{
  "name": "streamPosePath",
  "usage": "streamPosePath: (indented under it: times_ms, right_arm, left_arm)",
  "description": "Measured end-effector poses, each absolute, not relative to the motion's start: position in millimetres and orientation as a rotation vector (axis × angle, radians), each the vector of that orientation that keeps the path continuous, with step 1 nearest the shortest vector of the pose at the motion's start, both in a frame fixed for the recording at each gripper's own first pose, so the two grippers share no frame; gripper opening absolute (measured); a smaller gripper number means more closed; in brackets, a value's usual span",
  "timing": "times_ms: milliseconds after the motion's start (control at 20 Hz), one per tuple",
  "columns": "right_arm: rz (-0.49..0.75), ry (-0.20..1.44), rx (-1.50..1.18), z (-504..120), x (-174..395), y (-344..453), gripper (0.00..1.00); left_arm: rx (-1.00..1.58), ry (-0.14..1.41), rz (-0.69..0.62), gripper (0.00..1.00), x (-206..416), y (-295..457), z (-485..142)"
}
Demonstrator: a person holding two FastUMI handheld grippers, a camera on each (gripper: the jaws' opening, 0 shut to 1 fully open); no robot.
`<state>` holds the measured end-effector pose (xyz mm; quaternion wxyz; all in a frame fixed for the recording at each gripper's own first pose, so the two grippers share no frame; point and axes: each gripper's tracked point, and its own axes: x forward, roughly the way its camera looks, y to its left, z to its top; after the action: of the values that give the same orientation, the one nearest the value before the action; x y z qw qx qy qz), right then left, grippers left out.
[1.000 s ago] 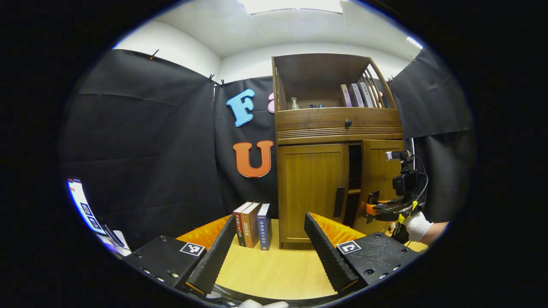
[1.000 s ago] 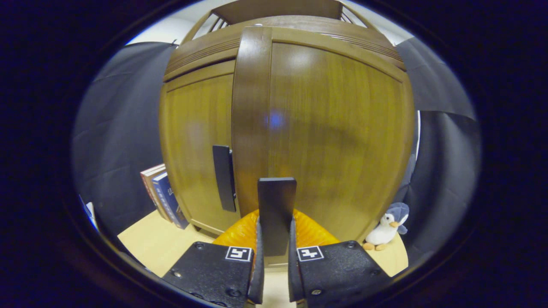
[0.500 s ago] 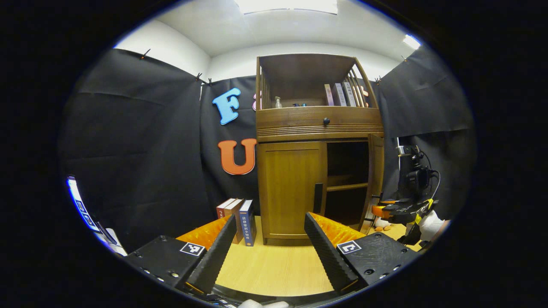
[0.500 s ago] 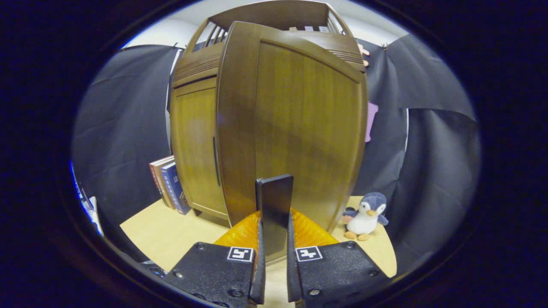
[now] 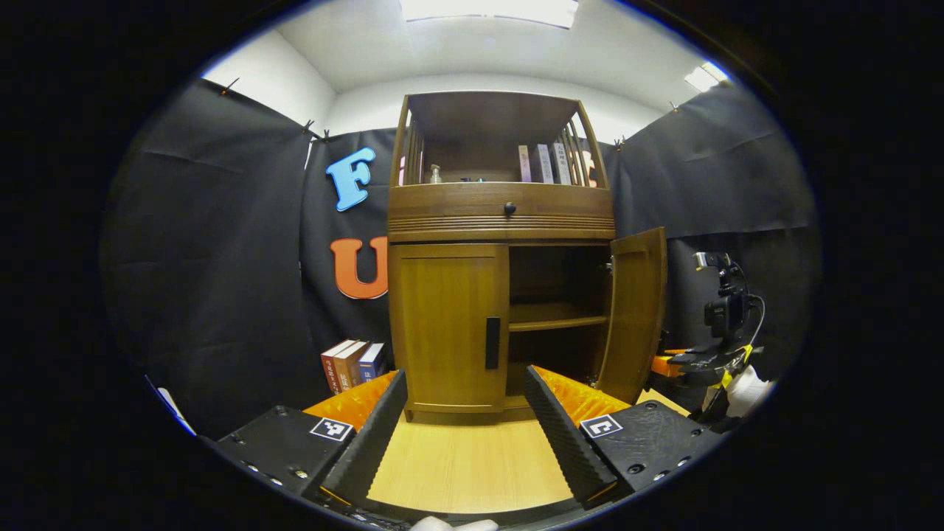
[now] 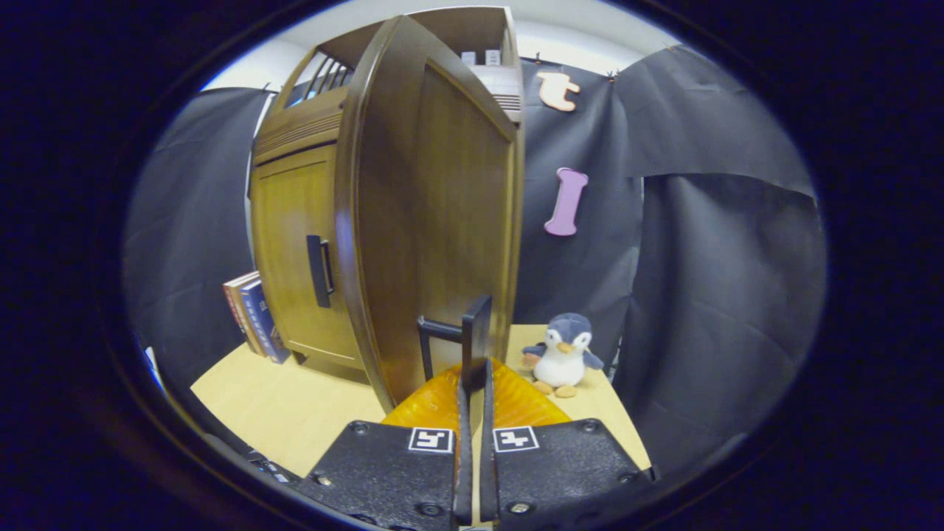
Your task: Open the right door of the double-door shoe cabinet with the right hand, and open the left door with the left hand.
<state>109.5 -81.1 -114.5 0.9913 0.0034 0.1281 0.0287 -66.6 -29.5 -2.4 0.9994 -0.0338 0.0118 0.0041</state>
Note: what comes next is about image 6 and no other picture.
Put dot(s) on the white book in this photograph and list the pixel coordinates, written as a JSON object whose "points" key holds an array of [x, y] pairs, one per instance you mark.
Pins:
{"points": [[468, 57]]}

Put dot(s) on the blue book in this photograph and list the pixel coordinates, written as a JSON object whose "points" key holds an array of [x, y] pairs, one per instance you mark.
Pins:
{"points": [[264, 324]]}

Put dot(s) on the wooden double-door shoe cabinet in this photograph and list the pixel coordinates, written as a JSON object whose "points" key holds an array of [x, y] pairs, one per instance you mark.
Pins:
{"points": [[295, 125]]}

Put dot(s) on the plush penguin toy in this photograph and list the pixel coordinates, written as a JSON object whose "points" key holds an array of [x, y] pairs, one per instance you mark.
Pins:
{"points": [[564, 354]]}

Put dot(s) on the black backdrop cloth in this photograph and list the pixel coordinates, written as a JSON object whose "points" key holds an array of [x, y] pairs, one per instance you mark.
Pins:
{"points": [[723, 295]]}

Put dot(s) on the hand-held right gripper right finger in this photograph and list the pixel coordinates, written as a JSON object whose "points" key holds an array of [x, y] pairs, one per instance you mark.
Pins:
{"points": [[560, 472]]}

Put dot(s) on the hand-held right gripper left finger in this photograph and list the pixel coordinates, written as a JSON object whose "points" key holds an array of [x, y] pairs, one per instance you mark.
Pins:
{"points": [[398, 472]]}

